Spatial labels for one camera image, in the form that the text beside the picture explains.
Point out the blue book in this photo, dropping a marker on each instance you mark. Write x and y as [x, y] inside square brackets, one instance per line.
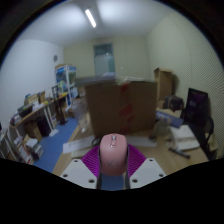
[170, 119]

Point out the clear plastic container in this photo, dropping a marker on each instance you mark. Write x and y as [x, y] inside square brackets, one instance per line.
[163, 127]

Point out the tall open cardboard box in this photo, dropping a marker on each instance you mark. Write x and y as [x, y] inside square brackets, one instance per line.
[164, 85]

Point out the grey door with window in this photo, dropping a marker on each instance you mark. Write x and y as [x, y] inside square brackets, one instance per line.
[104, 61]

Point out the ceiling tube light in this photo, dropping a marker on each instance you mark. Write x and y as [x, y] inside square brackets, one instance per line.
[90, 18]

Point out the white open book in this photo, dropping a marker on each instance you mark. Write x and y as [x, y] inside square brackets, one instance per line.
[185, 138]

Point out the white paper sheet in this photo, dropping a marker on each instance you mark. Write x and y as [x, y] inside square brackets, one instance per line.
[141, 141]

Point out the blue and white cabinet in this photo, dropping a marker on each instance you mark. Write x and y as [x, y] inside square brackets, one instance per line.
[65, 80]

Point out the black office chair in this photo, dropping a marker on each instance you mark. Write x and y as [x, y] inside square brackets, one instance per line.
[198, 113]

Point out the pink computer mouse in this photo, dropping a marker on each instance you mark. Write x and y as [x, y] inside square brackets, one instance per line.
[114, 156]

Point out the round wall clock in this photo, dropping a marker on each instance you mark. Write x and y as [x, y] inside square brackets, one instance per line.
[55, 58]

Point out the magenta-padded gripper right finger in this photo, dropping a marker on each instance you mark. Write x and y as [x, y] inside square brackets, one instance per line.
[148, 171]

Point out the large brown cardboard box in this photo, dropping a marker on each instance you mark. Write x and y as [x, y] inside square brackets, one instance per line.
[106, 110]

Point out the black floor stand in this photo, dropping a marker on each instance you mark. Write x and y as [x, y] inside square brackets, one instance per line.
[60, 106]

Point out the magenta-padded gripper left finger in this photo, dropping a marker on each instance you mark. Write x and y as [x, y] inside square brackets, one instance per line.
[78, 173]

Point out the cluttered shelf unit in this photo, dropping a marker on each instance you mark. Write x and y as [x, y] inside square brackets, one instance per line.
[26, 130]

